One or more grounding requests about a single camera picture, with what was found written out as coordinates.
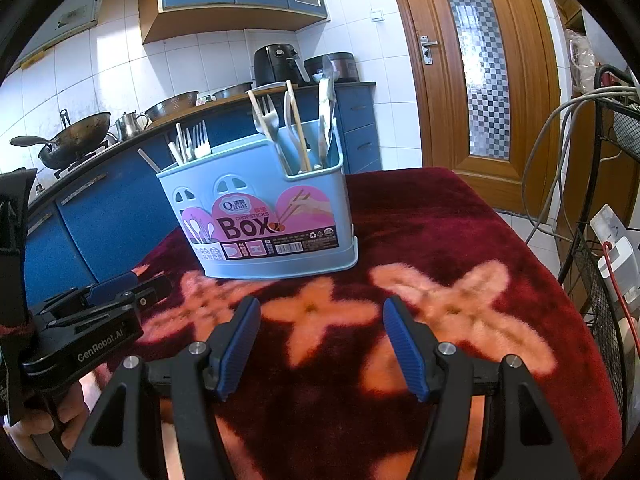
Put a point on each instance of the plastic-wrapped package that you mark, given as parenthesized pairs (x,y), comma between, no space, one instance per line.
(580,60)

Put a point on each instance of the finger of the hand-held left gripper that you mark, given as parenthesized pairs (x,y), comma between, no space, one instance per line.
(152,290)
(112,285)

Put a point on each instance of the white power strip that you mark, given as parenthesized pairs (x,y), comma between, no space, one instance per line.
(607,225)

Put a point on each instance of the metal colander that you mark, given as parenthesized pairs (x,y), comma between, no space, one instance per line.
(172,105)

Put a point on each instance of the cream two-piece chopstick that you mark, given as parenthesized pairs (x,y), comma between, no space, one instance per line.
(149,160)

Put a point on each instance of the black air fryer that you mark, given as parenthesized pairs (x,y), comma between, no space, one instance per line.
(275,62)

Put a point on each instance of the blue kitchen base cabinet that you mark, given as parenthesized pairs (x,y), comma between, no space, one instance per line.
(100,220)

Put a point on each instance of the white wall switch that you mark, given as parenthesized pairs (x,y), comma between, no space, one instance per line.
(377,15)

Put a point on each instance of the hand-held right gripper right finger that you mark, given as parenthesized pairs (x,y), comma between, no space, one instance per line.
(405,345)

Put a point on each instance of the dark rice cooker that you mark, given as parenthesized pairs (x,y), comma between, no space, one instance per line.
(345,65)

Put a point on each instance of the steel table knife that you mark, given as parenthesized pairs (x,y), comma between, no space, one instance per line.
(327,110)

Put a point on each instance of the dark metal wok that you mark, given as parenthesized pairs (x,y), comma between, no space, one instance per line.
(80,137)

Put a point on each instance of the person's left hand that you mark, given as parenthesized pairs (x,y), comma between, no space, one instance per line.
(45,430)

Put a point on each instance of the white range hood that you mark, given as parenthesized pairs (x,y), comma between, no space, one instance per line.
(75,10)

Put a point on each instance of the wooden door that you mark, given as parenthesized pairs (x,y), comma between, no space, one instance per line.
(415,110)

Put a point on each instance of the light blue utensil holder box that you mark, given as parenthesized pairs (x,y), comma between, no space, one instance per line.
(330,195)

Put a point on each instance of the red floral plush blanket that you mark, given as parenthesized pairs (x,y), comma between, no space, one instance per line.
(425,220)

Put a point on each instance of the small metal pitcher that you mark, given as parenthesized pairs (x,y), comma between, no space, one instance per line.
(130,127)

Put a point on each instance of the wooden shelf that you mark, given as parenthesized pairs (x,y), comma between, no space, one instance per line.
(575,15)

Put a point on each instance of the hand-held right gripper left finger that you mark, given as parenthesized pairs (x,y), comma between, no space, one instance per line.
(240,345)

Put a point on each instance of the shallow metal bowl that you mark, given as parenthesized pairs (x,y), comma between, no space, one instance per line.
(232,91)

